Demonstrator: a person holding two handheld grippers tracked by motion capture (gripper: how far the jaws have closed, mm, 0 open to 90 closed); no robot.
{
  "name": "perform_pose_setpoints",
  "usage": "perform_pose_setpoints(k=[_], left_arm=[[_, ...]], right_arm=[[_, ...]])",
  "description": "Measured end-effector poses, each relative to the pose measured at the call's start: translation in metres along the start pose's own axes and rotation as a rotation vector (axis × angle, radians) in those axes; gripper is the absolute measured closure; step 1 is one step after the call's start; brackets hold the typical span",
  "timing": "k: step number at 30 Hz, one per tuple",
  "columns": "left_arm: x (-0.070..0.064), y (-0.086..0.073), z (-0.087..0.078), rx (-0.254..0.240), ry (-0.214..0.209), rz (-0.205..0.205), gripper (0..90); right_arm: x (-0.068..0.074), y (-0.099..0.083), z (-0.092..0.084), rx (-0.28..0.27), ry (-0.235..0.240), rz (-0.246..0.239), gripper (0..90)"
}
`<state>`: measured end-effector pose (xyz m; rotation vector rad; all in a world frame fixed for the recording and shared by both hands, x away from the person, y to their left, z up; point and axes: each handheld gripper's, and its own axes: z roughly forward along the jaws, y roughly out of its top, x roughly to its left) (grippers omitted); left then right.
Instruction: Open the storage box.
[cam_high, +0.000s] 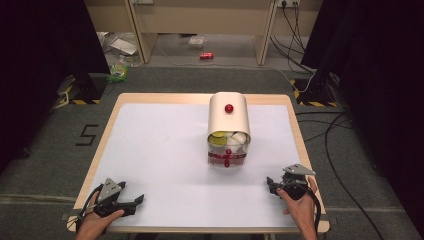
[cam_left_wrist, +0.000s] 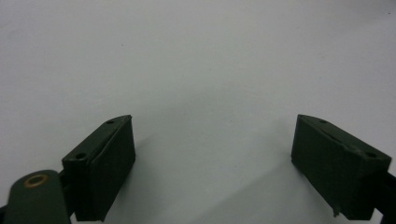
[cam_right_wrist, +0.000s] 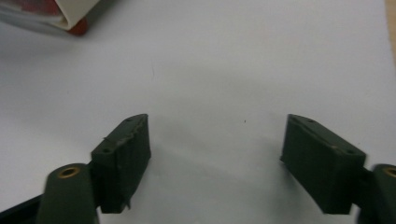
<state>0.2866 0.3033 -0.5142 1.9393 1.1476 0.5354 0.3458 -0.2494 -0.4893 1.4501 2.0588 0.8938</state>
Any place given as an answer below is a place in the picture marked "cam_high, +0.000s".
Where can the white plastic bag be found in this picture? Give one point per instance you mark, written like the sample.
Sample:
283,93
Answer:
121,45

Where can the beige desk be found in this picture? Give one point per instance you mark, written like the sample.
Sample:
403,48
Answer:
200,18

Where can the clear plastic container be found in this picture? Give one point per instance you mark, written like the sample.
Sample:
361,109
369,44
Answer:
196,41

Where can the red drink can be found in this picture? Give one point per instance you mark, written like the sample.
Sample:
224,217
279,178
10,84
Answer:
206,55

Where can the white wall power outlet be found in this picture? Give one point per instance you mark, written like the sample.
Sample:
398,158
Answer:
288,2

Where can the cream roll-top box, red knobs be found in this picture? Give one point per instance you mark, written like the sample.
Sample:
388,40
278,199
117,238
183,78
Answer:
228,120

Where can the yellow round lid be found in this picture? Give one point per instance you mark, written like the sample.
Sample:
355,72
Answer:
220,134

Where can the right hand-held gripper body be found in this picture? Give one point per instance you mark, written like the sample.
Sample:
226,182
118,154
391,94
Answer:
295,186

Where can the person's left hand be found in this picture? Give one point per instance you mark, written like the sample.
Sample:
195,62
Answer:
95,221

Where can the wooden table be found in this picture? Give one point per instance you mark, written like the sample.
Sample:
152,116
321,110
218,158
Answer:
186,97

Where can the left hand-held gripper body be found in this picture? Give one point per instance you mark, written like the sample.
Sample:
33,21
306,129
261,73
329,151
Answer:
110,206

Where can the olive green round lid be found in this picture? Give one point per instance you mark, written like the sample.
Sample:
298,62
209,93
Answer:
216,141

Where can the black yellow striped stand base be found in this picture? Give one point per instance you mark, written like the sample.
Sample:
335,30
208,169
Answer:
315,96
88,90

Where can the white cup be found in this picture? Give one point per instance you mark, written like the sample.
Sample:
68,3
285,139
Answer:
232,144
240,136

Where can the person's right hand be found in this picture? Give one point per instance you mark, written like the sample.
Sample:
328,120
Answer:
303,210

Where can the black curtain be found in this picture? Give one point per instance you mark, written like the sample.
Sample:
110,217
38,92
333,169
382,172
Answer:
40,66
383,83

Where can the green snack packet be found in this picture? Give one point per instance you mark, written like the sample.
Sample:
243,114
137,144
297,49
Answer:
118,71

